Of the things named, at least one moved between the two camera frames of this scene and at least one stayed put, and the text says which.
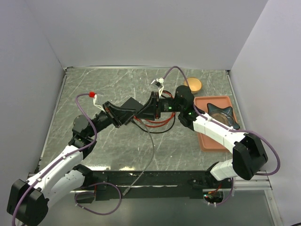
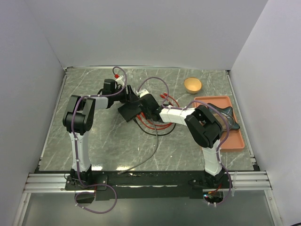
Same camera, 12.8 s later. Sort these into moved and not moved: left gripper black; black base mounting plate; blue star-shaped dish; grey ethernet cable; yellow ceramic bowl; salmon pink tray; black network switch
Moved: grey ethernet cable; left gripper black
Not moved: blue star-shaped dish; yellow ceramic bowl; salmon pink tray; black base mounting plate; black network switch
